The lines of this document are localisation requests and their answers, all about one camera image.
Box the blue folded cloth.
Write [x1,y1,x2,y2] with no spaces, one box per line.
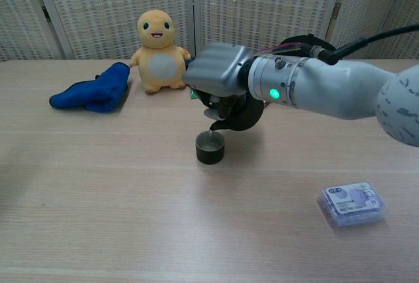
[49,62,131,114]

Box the dark ceramic cup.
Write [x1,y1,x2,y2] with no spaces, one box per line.
[195,131,226,166]

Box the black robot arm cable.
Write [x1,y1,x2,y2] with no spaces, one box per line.
[319,24,419,65]

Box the black baseball cap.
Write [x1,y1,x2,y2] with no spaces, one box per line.
[280,33,337,55]

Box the white woven folding screen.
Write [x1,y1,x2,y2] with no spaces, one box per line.
[0,0,419,62]

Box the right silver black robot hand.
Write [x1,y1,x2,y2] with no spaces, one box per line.
[182,42,255,121]

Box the yellow plush dinosaur toy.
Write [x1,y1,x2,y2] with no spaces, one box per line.
[130,9,192,94]

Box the black teapot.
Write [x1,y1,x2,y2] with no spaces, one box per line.
[192,89,266,132]

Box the clear plastic box purple label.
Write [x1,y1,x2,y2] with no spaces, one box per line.
[316,181,390,229]

